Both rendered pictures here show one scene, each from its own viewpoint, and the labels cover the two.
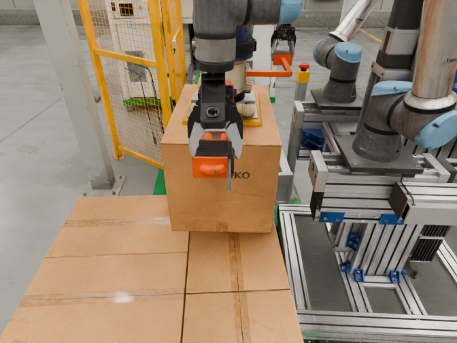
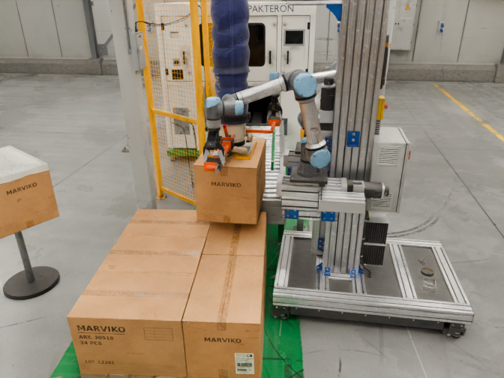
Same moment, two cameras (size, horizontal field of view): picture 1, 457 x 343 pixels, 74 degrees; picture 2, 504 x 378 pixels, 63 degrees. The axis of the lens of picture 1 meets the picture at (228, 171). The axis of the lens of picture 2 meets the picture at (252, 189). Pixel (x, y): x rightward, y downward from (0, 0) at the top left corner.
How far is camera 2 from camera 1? 161 cm
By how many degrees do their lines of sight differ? 11
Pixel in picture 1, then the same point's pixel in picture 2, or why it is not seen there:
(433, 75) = (309, 133)
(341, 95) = not seen: hidden behind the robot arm
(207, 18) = (209, 114)
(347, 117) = not seen: hidden behind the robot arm
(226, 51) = (216, 124)
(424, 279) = (376, 278)
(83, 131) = (139, 169)
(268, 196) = (252, 199)
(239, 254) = (238, 240)
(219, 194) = (224, 196)
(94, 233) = (148, 226)
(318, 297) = (295, 282)
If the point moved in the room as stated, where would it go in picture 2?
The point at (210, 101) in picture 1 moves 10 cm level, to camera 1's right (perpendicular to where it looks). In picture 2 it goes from (210, 141) to (229, 141)
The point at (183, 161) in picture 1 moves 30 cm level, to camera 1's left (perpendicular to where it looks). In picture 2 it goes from (205, 175) to (159, 174)
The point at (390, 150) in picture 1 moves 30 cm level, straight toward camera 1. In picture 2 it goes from (311, 172) to (283, 188)
